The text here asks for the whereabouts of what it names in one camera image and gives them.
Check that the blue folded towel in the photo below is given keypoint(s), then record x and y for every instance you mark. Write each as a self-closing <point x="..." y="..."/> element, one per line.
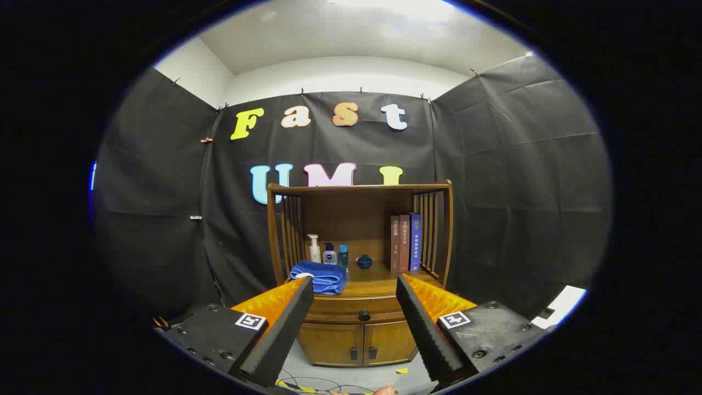
<point x="321" y="277"/>

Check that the blue book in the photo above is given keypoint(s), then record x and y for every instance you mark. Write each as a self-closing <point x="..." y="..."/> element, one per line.
<point x="415" y="241"/>

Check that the wooden countertop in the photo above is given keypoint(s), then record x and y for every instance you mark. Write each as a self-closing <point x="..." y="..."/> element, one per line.
<point x="373" y="281"/>

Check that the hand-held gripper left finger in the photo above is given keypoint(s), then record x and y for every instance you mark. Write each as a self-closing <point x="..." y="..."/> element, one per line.
<point x="282" y="334"/>

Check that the dark brown book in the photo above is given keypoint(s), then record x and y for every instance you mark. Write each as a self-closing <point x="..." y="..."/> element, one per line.
<point x="395" y="244"/>

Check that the white panel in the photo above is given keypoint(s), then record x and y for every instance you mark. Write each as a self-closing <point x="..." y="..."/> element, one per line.
<point x="565" y="304"/>

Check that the wooden cabinet door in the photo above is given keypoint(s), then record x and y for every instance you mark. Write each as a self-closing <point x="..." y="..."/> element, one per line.
<point x="389" y="341"/>
<point x="329" y="344"/>

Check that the reddish brown book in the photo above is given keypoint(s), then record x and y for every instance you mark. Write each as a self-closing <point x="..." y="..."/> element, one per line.
<point x="405" y="243"/>

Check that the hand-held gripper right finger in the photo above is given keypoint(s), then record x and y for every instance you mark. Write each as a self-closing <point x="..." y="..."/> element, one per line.
<point x="425" y="334"/>

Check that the white pump bottle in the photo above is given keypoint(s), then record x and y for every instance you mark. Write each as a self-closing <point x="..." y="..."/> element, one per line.
<point x="315" y="252"/>

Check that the dark blue lidded teacup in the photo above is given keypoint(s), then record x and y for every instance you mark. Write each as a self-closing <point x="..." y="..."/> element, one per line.
<point x="364" y="262"/>

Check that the white bottle with blue cap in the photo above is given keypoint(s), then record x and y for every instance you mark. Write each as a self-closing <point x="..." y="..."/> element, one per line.
<point x="329" y="257"/>

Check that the wooden cabinet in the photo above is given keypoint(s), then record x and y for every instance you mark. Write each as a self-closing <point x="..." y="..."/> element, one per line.
<point x="351" y="214"/>

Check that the tall teal bottle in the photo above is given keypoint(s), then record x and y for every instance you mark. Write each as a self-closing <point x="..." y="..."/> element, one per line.
<point x="343" y="257"/>

